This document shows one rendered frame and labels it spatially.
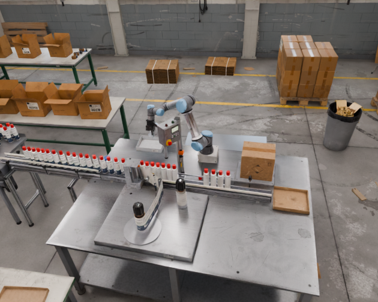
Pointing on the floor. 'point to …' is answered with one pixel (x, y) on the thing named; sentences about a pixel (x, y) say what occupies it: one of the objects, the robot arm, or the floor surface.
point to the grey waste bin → (338, 133)
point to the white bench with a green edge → (13, 279)
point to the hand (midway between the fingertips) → (153, 137)
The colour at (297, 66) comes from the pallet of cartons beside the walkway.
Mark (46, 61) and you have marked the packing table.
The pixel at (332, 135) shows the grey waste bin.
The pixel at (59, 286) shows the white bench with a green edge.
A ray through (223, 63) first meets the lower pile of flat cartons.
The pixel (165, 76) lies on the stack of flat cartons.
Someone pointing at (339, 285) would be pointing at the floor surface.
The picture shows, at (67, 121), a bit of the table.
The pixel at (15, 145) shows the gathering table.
